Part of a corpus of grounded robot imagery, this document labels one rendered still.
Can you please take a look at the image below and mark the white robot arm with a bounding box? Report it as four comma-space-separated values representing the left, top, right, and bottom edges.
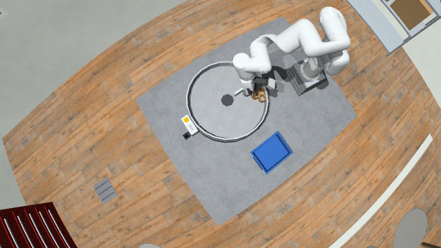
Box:
232, 7, 351, 90

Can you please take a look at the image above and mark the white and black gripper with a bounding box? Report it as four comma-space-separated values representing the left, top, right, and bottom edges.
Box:
241, 78, 257, 94

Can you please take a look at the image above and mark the blue crate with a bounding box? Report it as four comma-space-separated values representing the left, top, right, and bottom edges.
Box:
249, 132, 291, 174

